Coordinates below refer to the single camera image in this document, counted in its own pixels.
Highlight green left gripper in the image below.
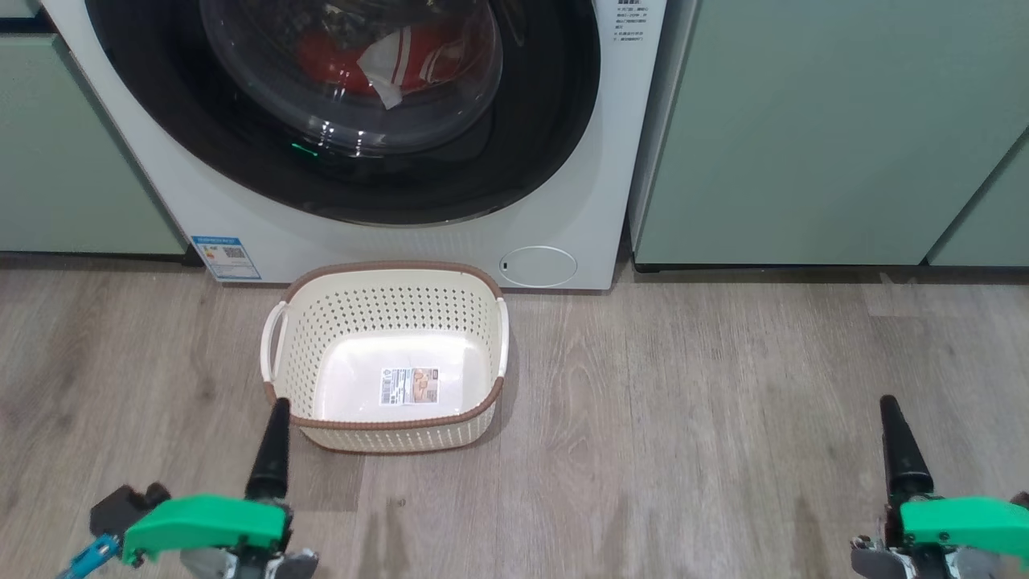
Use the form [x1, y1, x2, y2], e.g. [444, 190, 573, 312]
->
[121, 398, 318, 579]

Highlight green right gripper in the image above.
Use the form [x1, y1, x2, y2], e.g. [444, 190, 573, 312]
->
[851, 394, 1029, 579]

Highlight black round washing machine door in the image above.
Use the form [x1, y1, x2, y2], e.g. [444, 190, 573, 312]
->
[84, 0, 602, 228]

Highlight red and white garment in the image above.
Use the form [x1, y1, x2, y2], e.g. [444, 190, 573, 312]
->
[296, 23, 483, 109]

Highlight printed paper label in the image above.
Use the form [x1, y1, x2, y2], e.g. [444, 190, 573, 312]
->
[379, 367, 440, 406]

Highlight cream perforated laundry basket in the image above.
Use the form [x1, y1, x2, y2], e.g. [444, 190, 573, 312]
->
[260, 260, 510, 455]

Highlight pale green cabinet door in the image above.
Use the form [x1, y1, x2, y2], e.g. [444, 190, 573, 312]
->
[927, 133, 1029, 267]
[0, 34, 187, 255]

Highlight white front-load washing machine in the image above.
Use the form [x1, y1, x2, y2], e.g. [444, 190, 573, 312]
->
[40, 0, 668, 290]

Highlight blue energy label sticker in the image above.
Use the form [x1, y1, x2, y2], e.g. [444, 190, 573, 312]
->
[191, 235, 262, 281]

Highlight dark cabinet plinth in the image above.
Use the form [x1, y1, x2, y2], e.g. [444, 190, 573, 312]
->
[633, 261, 1029, 284]
[0, 251, 206, 270]

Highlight oval white filter cover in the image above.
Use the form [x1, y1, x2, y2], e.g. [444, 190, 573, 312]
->
[498, 245, 578, 288]

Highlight large pale green cabinet panel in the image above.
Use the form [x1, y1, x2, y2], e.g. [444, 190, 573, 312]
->
[631, 0, 1029, 266]

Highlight small black text sticker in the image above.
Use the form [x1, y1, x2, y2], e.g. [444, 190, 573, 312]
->
[615, 0, 646, 43]

